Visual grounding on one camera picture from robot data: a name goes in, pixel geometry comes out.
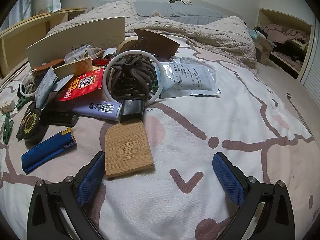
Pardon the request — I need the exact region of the bamboo board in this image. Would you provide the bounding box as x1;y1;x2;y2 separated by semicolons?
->
105;119;155;179

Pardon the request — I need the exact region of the green plastic clamp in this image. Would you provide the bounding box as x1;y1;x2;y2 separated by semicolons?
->
16;96;33;110
3;113;14;145

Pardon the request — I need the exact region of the blue lighter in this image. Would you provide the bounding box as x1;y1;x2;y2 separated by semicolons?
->
21;127;76;173

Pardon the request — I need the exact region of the round black gold tin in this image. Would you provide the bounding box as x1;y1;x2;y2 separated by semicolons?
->
16;102;49;145

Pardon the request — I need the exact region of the patterned bed sheet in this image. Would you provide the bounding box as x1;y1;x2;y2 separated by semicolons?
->
0;33;320;240

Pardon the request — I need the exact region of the lavender tube with QR code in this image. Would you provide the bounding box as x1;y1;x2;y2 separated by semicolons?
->
72;101;122;121

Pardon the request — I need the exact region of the small cream cardboard box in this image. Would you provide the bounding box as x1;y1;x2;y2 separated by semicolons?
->
0;100;16;114

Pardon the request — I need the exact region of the black square box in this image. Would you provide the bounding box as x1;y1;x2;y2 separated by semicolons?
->
120;99;145;122

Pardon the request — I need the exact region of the red snack packet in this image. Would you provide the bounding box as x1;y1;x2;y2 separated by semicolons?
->
58;68;104;101

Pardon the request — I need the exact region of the short wooden block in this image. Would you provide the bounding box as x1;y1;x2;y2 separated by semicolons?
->
53;57;93;80

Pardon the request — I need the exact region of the clear packet of face masks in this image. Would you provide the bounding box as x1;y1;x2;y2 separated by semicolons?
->
155;57;220;98

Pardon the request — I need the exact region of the wooden bedside shelf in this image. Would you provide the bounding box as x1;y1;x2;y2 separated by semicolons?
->
1;8;86;78

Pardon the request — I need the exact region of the right side clothes shelf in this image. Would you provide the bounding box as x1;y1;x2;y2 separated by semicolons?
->
255;9;316;81

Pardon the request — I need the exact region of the beige knitted blanket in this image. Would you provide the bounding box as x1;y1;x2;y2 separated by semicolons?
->
47;0;257;73

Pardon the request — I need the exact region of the large beige shoe box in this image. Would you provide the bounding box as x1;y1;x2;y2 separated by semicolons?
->
26;17;125;67

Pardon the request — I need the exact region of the brown leather pouch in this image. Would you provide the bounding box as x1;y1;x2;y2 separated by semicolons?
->
134;29;180;59

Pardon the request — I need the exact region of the grey pillow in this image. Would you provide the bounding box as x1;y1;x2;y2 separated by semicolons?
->
86;0;227;25

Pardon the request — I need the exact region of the white ring at pile back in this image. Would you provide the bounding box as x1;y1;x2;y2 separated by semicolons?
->
19;73;38;98

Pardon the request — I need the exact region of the pile of brown hair ties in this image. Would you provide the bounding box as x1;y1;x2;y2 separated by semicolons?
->
108;54;158;100

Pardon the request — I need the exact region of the white ring around hair ties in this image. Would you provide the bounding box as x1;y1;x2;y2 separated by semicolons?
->
102;49;166;107

